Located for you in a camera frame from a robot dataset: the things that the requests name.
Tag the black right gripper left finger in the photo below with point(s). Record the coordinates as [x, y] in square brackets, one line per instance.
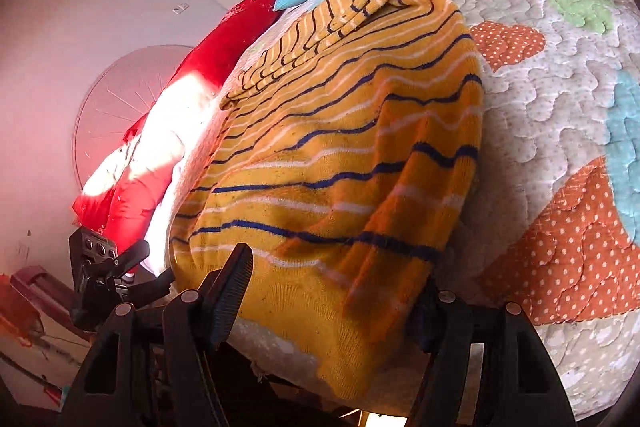
[151, 367]

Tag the patchwork heart quilt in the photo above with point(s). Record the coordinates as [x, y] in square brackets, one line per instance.
[553, 222]

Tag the red pillow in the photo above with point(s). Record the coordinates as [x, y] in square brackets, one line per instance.
[120, 197]

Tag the wall socket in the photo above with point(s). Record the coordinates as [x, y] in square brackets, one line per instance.
[180, 8]

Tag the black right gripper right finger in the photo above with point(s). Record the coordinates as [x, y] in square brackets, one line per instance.
[519, 385]

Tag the white round headboard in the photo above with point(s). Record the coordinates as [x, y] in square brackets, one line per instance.
[119, 97]

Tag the yellow striped knit sweater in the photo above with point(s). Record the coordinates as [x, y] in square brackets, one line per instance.
[344, 160]

